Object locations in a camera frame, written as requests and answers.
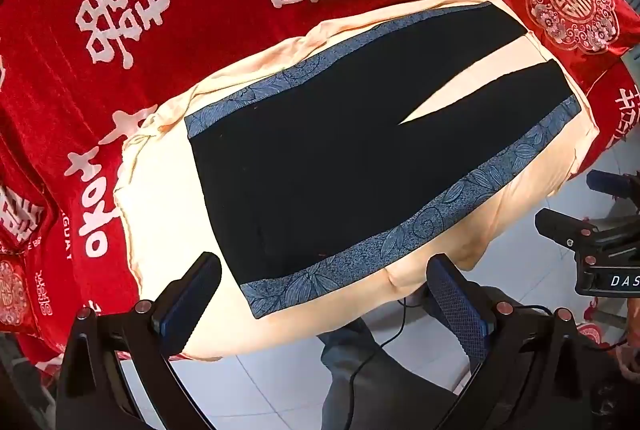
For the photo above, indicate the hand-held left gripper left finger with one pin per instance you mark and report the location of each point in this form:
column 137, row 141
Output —
column 192, row 305

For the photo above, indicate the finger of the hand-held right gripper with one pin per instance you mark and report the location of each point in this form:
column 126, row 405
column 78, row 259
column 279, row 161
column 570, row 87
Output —
column 562, row 227
column 612, row 184

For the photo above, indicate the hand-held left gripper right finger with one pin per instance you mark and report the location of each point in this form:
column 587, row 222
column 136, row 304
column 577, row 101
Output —
column 460, row 310

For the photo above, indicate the red embroidered cloth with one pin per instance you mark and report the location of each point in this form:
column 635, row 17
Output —
column 595, row 332

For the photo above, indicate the red pillow with white characters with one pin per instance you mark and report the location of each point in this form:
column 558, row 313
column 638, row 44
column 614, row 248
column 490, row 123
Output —
column 22, row 210
column 620, row 109

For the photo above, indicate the red blanket with white characters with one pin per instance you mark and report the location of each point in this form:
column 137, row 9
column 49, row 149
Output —
column 200, row 34

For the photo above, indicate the cream cloth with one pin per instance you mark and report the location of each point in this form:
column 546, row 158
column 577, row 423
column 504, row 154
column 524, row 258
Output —
column 160, row 220

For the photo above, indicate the black pants with blue trim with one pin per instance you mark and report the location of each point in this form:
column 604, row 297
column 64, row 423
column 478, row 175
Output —
column 325, row 149

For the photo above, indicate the person's grey trouser leg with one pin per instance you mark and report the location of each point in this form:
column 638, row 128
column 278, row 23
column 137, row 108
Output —
column 385, row 380

